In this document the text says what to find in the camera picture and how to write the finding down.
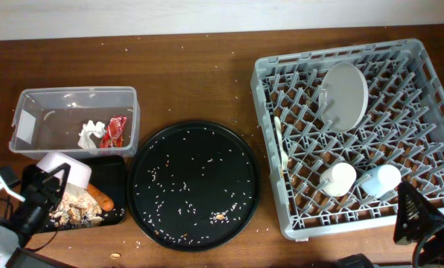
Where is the orange carrot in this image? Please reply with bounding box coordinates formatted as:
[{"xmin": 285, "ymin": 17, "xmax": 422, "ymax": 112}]
[{"xmin": 86, "ymin": 184, "xmax": 115, "ymax": 211}]

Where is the grey plate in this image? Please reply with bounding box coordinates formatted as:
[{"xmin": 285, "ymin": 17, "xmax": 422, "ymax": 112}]
[{"xmin": 318, "ymin": 63, "xmax": 369, "ymax": 133}]

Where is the pink bowl with leftovers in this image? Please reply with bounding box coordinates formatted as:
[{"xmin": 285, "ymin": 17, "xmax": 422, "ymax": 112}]
[{"xmin": 37, "ymin": 153, "xmax": 92, "ymax": 189}]

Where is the red snack wrapper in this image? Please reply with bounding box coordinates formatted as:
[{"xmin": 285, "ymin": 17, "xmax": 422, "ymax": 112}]
[{"xmin": 99, "ymin": 116, "xmax": 127, "ymax": 148}]

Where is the white tissue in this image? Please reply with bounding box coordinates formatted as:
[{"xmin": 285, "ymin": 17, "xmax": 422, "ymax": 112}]
[{"xmin": 77, "ymin": 120, "xmax": 106, "ymax": 150}]

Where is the white plastic fork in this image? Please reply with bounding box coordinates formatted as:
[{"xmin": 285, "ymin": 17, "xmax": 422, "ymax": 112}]
[{"xmin": 274, "ymin": 116, "xmax": 288, "ymax": 171}]

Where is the cream plastic cup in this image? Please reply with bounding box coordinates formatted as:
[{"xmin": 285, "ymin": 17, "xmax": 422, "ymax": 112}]
[{"xmin": 320, "ymin": 162, "xmax": 357, "ymax": 197}]

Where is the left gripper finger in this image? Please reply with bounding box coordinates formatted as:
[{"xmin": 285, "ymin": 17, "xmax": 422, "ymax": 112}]
[
  {"xmin": 41, "ymin": 163, "xmax": 71, "ymax": 203},
  {"xmin": 22, "ymin": 165, "xmax": 48, "ymax": 190}
]

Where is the grey dishwasher rack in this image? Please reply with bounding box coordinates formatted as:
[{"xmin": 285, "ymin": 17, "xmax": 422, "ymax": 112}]
[{"xmin": 250, "ymin": 39, "xmax": 444, "ymax": 241}]

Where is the blue plastic cup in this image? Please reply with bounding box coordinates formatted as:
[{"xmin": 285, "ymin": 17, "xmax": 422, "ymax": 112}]
[{"xmin": 361, "ymin": 165, "xmax": 402, "ymax": 198}]

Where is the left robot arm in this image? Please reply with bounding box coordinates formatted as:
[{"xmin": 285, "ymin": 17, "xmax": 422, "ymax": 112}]
[{"xmin": 0, "ymin": 163, "xmax": 71, "ymax": 267}]

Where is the clear plastic bin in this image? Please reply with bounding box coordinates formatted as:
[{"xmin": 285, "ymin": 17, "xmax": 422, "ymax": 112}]
[{"xmin": 9, "ymin": 86, "xmax": 140, "ymax": 159}]

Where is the pile of food leftovers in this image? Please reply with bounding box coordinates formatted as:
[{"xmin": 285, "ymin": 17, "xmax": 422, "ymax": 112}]
[{"xmin": 49, "ymin": 183, "xmax": 104, "ymax": 227}]

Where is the round black tray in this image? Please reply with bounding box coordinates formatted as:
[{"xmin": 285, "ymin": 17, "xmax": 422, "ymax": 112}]
[{"xmin": 127, "ymin": 121, "xmax": 261, "ymax": 252}]

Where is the black rectangular tray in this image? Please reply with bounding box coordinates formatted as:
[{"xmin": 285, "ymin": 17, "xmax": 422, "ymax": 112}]
[{"xmin": 20, "ymin": 155, "xmax": 127, "ymax": 234}]

